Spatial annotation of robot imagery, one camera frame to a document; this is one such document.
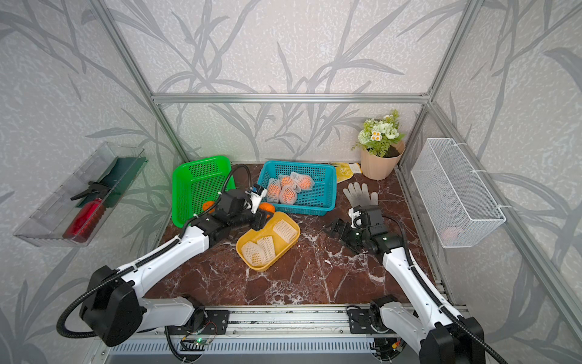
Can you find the dark green trowel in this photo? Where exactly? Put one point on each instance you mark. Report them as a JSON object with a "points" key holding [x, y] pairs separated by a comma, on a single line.
{"points": [[120, 177]]}

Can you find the yellow dotted work glove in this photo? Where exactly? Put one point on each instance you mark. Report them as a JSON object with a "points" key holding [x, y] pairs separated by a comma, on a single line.
{"points": [[346, 171]]}

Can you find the green plastic basket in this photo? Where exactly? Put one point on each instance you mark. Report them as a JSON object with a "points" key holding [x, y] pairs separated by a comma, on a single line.
{"points": [[196, 183]]}

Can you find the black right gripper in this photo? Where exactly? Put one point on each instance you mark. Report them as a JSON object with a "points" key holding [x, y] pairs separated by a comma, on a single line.
{"points": [[337, 223]]}

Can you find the white green artificial flowers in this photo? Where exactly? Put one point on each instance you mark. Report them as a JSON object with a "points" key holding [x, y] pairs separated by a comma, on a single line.
{"points": [[379, 136]]}

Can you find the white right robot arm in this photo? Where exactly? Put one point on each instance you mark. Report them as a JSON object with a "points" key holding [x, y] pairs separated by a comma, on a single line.
{"points": [[436, 330]]}

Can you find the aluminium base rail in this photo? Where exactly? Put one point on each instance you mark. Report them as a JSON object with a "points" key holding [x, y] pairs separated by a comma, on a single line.
{"points": [[267, 332]]}

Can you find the yellow plastic tray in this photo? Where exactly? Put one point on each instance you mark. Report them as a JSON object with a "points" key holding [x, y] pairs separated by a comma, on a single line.
{"points": [[281, 247]]}

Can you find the netted orange large left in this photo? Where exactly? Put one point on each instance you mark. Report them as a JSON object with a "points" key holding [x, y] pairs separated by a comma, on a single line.
{"points": [[273, 191]]}

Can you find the white foam net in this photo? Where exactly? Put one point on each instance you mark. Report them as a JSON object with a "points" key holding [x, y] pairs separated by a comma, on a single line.
{"points": [[253, 254], [268, 251], [285, 231]]}

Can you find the pink object in wire basket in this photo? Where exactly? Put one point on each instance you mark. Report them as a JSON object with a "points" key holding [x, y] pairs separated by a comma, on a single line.
{"points": [[449, 235]]}

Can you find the white wire mesh basket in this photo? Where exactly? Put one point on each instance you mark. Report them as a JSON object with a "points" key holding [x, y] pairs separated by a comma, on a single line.
{"points": [[454, 194]]}

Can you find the teal plastic basket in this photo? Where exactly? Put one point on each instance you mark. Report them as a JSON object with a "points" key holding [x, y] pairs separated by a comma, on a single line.
{"points": [[318, 201]]}

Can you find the beige ribbed flower pot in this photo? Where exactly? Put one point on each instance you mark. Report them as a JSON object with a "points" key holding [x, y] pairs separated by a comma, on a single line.
{"points": [[379, 168]]}

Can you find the clear plastic wall shelf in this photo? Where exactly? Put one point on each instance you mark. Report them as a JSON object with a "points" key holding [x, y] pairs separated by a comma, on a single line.
{"points": [[73, 214]]}

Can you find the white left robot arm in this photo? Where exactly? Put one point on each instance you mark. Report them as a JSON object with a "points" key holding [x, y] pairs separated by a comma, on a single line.
{"points": [[117, 308]]}

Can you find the grey knit work glove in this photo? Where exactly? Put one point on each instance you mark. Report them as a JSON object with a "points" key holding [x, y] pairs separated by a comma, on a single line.
{"points": [[358, 195]]}

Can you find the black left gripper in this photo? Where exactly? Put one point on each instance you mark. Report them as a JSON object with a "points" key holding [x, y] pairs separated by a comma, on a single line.
{"points": [[259, 219]]}

